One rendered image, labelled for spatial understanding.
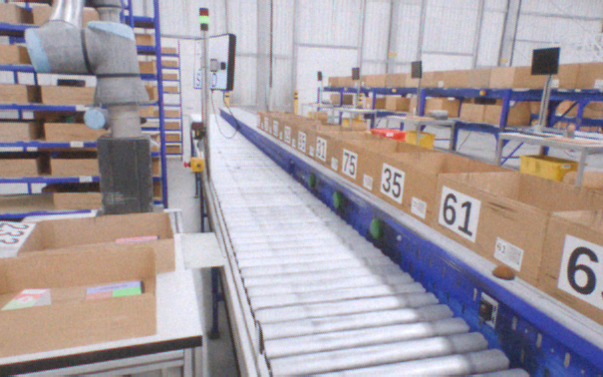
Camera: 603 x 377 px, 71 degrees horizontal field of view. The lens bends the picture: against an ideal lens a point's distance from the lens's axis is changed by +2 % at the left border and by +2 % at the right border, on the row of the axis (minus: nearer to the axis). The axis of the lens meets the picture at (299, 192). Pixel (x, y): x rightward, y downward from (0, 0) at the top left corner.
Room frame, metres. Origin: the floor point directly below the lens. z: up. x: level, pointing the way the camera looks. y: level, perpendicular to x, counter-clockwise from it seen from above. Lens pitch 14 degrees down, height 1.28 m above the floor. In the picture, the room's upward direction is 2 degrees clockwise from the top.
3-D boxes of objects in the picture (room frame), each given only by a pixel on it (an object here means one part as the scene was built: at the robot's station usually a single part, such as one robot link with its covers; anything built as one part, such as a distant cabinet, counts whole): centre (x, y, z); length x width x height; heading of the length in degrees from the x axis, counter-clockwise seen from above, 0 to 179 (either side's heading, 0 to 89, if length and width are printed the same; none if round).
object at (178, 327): (1.20, 0.63, 0.74); 1.00 x 0.58 x 0.03; 18
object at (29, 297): (0.86, 0.60, 0.78); 0.10 x 0.06 x 0.05; 6
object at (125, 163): (1.61, 0.67, 0.91); 0.26 x 0.26 x 0.33; 18
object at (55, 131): (2.54, 1.26, 0.99); 0.40 x 0.30 x 0.10; 102
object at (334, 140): (2.18, -0.27, 0.96); 0.39 x 0.29 x 0.17; 16
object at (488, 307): (0.86, -0.42, 0.81); 0.05 x 0.02 x 0.07; 16
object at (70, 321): (0.88, 0.52, 0.80); 0.38 x 0.28 x 0.10; 109
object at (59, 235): (1.19, 0.58, 0.80); 0.38 x 0.28 x 0.10; 111
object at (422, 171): (1.43, -0.48, 0.96); 0.39 x 0.29 x 0.17; 16
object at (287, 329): (0.92, -0.15, 0.72); 0.52 x 0.05 x 0.05; 106
